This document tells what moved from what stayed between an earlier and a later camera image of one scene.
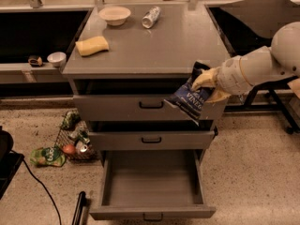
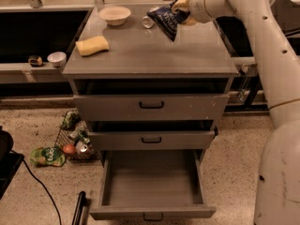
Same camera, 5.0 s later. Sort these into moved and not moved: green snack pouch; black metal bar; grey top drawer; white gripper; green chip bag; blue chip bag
Moved: blue chip bag; white gripper
Not moved: green snack pouch; green chip bag; black metal bar; grey top drawer
